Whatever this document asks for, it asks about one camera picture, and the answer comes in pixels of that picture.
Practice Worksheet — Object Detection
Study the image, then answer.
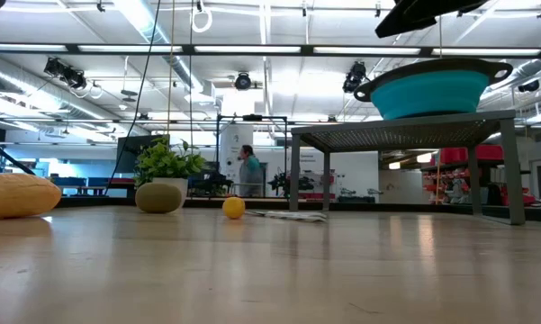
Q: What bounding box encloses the blue collapsible bowl grey rim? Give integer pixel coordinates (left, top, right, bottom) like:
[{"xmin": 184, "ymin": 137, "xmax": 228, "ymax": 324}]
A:
[{"xmin": 353, "ymin": 57, "xmax": 515, "ymax": 122}]

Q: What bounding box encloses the small yellow-orange round fruit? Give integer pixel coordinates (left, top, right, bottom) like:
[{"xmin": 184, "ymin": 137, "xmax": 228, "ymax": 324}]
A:
[{"xmin": 221, "ymin": 196, "xmax": 247, "ymax": 221}]

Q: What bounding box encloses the brown-green kiwi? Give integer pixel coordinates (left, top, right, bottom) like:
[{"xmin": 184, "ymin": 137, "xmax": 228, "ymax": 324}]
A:
[{"xmin": 134, "ymin": 182, "xmax": 184, "ymax": 214}]

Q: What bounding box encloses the black ceiling spotlight cluster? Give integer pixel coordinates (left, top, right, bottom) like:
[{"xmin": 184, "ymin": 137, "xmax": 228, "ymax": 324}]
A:
[
  {"xmin": 341, "ymin": 60, "xmax": 368, "ymax": 95},
  {"xmin": 43, "ymin": 57, "xmax": 87, "ymax": 90}
]

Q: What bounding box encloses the black overhead light bar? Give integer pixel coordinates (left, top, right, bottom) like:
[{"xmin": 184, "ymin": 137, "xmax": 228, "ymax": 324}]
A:
[{"xmin": 0, "ymin": 42, "xmax": 541, "ymax": 58}]

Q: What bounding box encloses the grey perforated metal shelf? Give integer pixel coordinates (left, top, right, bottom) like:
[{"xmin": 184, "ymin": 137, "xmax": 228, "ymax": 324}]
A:
[{"xmin": 290, "ymin": 110, "xmax": 527, "ymax": 226}]

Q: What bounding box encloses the shelf with red bins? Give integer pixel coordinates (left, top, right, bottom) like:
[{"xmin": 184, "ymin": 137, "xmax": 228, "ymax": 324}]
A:
[{"xmin": 420, "ymin": 143, "xmax": 541, "ymax": 209}]

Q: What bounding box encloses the white round pillar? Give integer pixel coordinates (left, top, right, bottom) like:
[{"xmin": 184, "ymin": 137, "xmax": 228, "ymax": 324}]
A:
[{"xmin": 219, "ymin": 123, "xmax": 256, "ymax": 199}]

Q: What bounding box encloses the person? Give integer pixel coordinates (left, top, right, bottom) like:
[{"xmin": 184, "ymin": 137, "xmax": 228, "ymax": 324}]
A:
[{"xmin": 237, "ymin": 143, "xmax": 265, "ymax": 198}]

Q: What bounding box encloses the green potted plant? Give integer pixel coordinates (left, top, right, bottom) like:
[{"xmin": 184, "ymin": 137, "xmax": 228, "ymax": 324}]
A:
[{"xmin": 132, "ymin": 136, "xmax": 208, "ymax": 209}]

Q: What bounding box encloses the black monitor screen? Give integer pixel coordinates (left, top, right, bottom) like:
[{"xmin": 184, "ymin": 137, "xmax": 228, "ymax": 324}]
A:
[{"xmin": 115, "ymin": 133, "xmax": 171, "ymax": 175}]

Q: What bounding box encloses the black background rig frame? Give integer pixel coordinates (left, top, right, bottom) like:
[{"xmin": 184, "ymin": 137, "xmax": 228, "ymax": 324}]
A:
[{"xmin": 214, "ymin": 113, "xmax": 290, "ymax": 199}]

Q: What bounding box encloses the white hanging ring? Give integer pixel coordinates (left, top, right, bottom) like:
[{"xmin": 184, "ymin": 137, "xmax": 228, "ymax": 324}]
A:
[{"xmin": 191, "ymin": 6, "xmax": 213, "ymax": 34}]

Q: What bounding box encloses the thin black hanging rope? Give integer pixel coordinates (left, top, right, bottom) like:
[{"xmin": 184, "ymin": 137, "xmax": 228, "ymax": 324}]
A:
[{"xmin": 187, "ymin": 0, "xmax": 196, "ymax": 146}]

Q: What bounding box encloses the black hanging cable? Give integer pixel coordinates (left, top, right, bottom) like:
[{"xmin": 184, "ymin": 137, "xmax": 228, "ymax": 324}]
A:
[{"xmin": 105, "ymin": 0, "xmax": 163, "ymax": 191}]

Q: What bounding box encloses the black curved cable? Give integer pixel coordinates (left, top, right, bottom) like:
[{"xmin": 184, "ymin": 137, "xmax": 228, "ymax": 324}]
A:
[{"xmin": 0, "ymin": 116, "xmax": 36, "ymax": 176}]

